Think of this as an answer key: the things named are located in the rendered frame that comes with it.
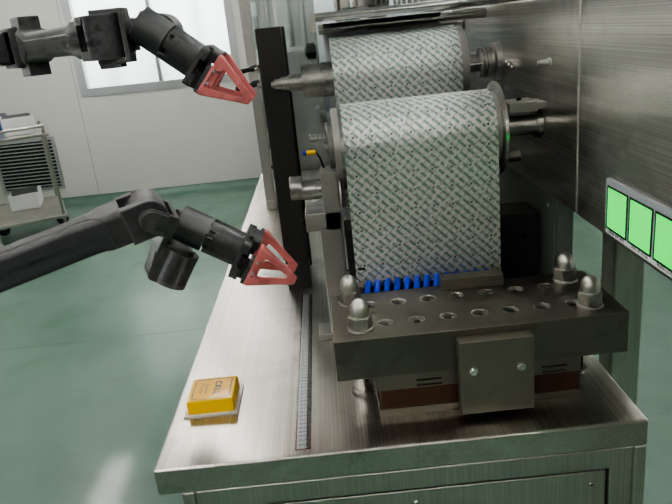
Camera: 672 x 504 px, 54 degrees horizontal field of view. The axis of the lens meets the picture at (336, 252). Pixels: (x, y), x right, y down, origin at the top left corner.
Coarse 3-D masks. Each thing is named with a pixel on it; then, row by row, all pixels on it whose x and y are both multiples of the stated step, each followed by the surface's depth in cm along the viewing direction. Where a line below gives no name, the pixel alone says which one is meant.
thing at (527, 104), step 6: (510, 102) 103; (516, 102) 102; (522, 102) 102; (528, 102) 102; (534, 102) 102; (540, 102) 102; (510, 108) 102; (516, 108) 102; (522, 108) 102; (528, 108) 102; (534, 108) 102; (540, 108) 102
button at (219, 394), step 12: (204, 384) 102; (216, 384) 102; (228, 384) 101; (192, 396) 99; (204, 396) 99; (216, 396) 98; (228, 396) 98; (192, 408) 98; (204, 408) 98; (216, 408) 98; (228, 408) 98
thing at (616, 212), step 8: (608, 192) 81; (616, 192) 78; (608, 200) 81; (616, 200) 79; (624, 200) 76; (608, 208) 81; (616, 208) 79; (624, 208) 77; (608, 216) 81; (616, 216) 79; (624, 216) 77; (608, 224) 82; (616, 224) 79; (624, 224) 77; (616, 232) 80; (624, 232) 77
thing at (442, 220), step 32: (352, 192) 102; (384, 192) 102; (416, 192) 102; (448, 192) 102; (480, 192) 102; (352, 224) 103; (384, 224) 103; (416, 224) 104; (448, 224) 104; (480, 224) 104; (384, 256) 105; (416, 256) 105; (448, 256) 106; (480, 256) 106
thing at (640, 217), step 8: (632, 200) 74; (632, 208) 75; (640, 208) 73; (632, 216) 75; (640, 216) 73; (648, 216) 71; (632, 224) 75; (640, 224) 73; (648, 224) 71; (632, 232) 75; (640, 232) 73; (648, 232) 71; (632, 240) 76; (640, 240) 74; (648, 240) 72; (640, 248) 74; (648, 248) 72
